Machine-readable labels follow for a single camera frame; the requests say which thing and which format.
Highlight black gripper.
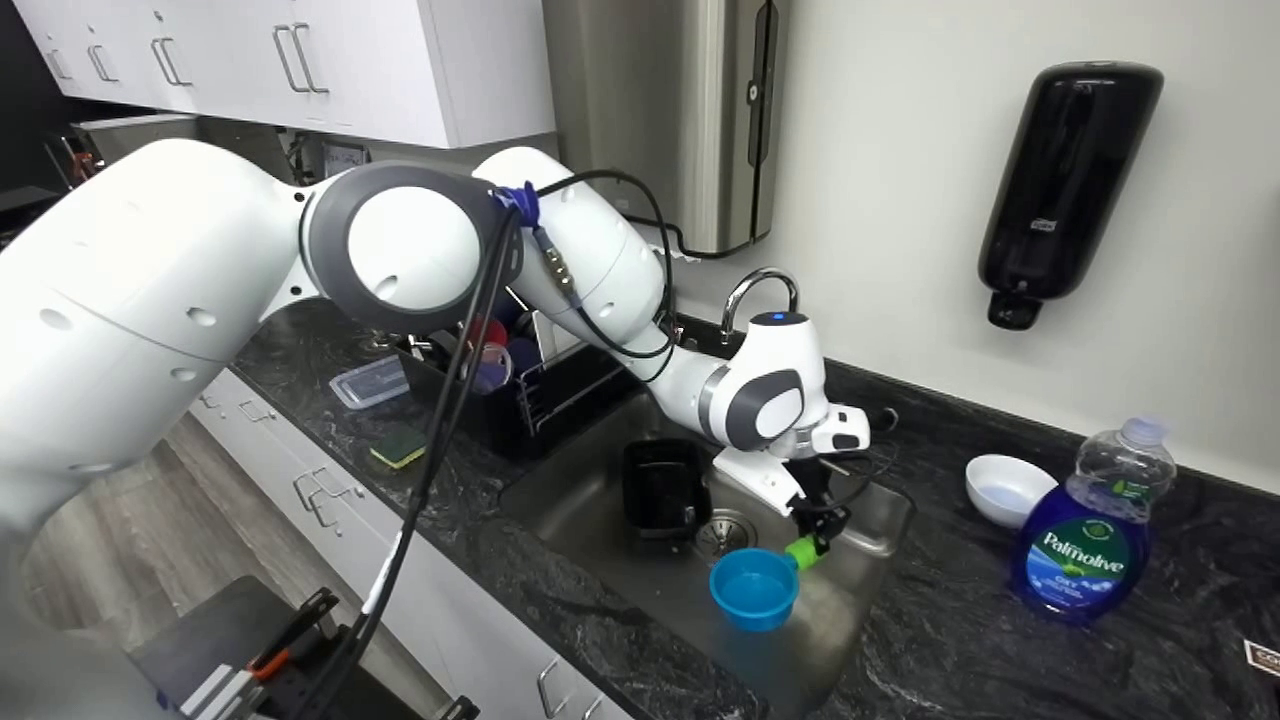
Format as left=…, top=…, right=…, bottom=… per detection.
left=786, top=451, right=860, bottom=552

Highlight blue plastic bowl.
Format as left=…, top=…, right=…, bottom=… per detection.
left=704, top=533, right=826, bottom=636

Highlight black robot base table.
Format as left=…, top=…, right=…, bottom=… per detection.
left=122, top=570, right=430, bottom=720

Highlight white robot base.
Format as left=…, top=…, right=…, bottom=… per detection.
left=0, top=533, right=181, bottom=720

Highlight sink drain strainer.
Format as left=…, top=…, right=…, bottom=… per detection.
left=691, top=504, right=762, bottom=560

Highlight stainless steel sink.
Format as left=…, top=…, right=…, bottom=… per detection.
left=497, top=386, right=915, bottom=720

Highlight black container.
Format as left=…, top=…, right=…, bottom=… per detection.
left=620, top=436, right=715, bottom=545

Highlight small white bowl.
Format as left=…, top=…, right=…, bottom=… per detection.
left=961, top=451, right=1065, bottom=537

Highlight chrome faucet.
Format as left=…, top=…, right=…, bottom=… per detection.
left=715, top=266, right=905, bottom=442

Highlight blue dish soap bottle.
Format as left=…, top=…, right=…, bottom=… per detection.
left=1007, top=412, right=1181, bottom=627

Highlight black dish rack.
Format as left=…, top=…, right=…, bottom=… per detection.
left=397, top=305, right=649, bottom=465

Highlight purple clear cup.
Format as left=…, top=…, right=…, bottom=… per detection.
left=472, top=340, right=518, bottom=397

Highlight green yellow sponge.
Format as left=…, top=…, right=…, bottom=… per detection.
left=362, top=427, right=437, bottom=475

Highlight steel paper towel dispenser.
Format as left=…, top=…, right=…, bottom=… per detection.
left=539, top=0, right=779, bottom=263

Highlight clear plastic container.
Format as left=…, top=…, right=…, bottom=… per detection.
left=323, top=351, right=417, bottom=417

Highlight white lower cabinets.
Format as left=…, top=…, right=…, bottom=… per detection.
left=182, top=363, right=631, bottom=720

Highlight silver coffee brewer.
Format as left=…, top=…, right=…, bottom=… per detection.
left=67, top=109, right=208, bottom=173

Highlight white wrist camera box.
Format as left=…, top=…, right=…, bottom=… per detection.
left=707, top=446, right=810, bottom=519

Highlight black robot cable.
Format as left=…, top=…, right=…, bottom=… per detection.
left=292, top=162, right=686, bottom=720

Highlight black wall soap dispenser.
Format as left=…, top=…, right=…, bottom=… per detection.
left=974, top=58, right=1169, bottom=337

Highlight red handled black tool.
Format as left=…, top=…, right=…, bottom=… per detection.
left=174, top=583, right=343, bottom=720

